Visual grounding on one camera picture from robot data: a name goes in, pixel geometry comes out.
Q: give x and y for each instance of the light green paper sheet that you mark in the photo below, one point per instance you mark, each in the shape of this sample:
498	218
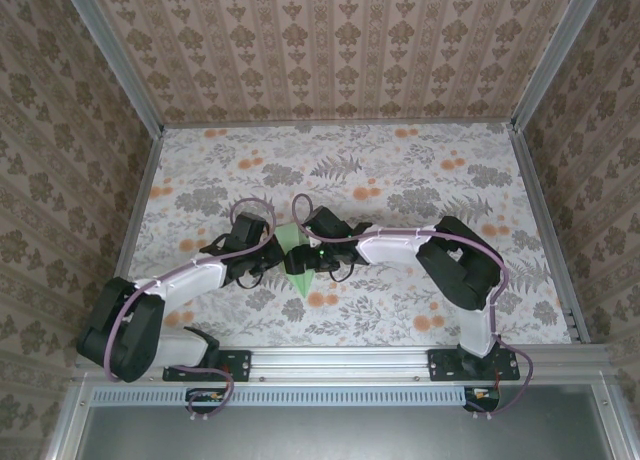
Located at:
304	286

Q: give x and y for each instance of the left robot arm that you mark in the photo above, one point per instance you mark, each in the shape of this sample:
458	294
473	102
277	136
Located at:
125	325

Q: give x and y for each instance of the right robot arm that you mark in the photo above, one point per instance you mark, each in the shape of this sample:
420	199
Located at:
460	270

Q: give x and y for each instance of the floral table cover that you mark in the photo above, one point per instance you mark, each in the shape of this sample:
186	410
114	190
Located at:
350	320

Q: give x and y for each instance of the small connector board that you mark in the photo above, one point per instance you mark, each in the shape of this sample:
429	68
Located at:
482	395
205	397

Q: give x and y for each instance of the grey metal panel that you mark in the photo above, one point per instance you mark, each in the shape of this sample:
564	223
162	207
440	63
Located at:
340	435

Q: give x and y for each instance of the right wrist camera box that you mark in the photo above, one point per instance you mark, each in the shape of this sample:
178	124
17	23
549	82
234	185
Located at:
313	240

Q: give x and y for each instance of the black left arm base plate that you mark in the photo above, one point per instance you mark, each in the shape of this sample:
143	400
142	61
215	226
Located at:
240	365

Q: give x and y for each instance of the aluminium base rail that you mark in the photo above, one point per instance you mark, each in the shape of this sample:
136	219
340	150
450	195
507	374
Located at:
340	362

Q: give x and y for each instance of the aluminium side rail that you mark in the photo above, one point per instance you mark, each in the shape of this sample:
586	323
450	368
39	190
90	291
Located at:
131	230
546	230

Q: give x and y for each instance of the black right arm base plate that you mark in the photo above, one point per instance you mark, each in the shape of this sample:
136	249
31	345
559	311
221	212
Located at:
440	367

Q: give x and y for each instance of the aluminium rear rail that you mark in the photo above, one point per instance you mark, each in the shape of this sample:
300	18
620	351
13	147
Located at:
500	126

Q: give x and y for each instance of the aluminium corner post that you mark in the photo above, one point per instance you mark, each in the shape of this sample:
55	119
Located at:
557	55
114	55

